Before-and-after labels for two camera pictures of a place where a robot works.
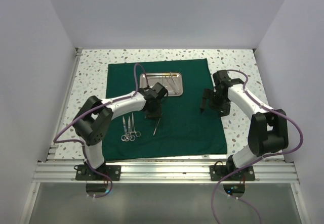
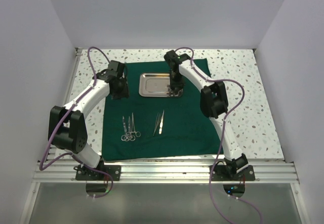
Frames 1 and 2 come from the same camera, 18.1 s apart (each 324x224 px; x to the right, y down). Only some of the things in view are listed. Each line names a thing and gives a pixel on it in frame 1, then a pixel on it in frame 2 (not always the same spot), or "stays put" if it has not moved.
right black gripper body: [220, 103] to [176, 80]
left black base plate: [83, 173] stays put
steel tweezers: [168, 83] to [161, 123]
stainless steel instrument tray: [173, 81] stays put
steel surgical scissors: [124, 137] stays put
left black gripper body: [155, 112] to [122, 90]
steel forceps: [157, 125] stays put
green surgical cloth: [183, 130] stays put
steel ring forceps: [132, 138] stays put
